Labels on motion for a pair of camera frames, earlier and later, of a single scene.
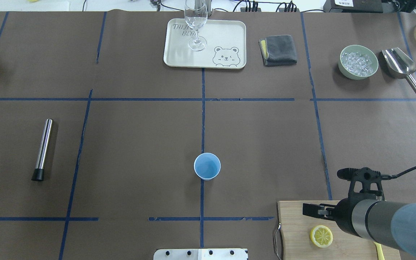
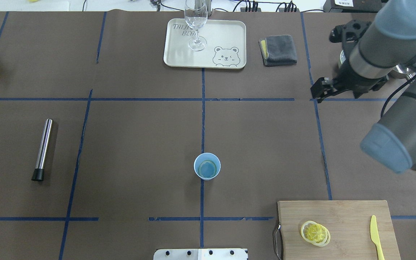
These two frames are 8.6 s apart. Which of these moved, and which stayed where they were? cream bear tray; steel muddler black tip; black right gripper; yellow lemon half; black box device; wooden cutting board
Moved: yellow lemon half; black right gripper
Stayed: wooden cutting board; steel muddler black tip; black box device; cream bear tray
